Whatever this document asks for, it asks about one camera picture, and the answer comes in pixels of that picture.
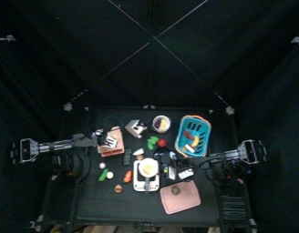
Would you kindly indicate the red toy food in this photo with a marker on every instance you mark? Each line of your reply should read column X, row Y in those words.
column 189, row 133

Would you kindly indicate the yellow toy banana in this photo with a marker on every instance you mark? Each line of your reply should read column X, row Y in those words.
column 196, row 141

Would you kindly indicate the purple toy food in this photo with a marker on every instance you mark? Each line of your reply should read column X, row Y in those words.
column 157, row 123

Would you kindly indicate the brown toy food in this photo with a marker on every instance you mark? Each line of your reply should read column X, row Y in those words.
column 118, row 188

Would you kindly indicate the brown toy box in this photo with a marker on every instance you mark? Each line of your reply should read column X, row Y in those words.
column 111, row 150

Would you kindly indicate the white toy food piece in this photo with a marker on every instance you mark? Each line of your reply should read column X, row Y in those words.
column 189, row 148

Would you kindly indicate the teal basket orange rim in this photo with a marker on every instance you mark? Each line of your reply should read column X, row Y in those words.
column 198, row 126

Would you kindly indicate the red toy tomato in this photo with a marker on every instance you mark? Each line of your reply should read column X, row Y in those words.
column 162, row 142

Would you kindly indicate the dark green toy vegetable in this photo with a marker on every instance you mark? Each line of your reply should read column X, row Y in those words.
column 127, row 157

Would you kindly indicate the pink cutting board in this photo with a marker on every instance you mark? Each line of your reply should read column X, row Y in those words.
column 185, row 201

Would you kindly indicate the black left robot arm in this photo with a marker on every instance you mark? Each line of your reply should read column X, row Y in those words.
column 47, row 147

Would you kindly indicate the grey table clamp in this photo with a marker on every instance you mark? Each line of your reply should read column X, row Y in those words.
column 252, row 225
column 34, row 225

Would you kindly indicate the white box with pattern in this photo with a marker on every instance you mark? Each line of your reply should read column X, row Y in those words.
column 135, row 128

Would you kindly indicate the yellow toy food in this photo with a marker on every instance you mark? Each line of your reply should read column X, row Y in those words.
column 165, row 123

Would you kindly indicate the orange toy carrot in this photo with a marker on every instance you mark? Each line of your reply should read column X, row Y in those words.
column 127, row 176

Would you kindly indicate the grey frame bracket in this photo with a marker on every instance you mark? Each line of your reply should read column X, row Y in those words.
column 67, row 106
column 230, row 110
column 10, row 38
column 297, row 40
column 147, row 106

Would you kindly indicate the dark shiny toy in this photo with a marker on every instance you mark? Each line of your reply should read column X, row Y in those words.
column 175, row 190

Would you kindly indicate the white round bowl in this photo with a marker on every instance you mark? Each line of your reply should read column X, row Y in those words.
column 161, row 116

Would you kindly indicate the green ridged squash piece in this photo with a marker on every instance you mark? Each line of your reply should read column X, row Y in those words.
column 153, row 142

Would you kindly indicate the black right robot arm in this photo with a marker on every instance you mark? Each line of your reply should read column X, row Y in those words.
column 229, row 155

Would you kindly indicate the white wedge toy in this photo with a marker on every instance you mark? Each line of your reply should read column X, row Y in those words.
column 138, row 152

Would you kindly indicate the toy fried egg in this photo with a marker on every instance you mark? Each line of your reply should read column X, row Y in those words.
column 149, row 168

